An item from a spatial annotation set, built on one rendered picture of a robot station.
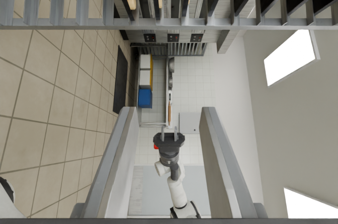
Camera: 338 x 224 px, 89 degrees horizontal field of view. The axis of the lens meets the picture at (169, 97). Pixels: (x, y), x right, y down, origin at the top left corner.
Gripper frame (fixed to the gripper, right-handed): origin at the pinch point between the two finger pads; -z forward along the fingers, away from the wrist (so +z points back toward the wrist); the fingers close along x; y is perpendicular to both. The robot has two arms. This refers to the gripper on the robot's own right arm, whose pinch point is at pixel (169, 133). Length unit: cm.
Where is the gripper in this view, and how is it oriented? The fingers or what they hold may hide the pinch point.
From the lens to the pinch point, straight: 67.5
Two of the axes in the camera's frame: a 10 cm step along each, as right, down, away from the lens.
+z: 0.0, 7.6, 6.5
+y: 0.0, 6.5, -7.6
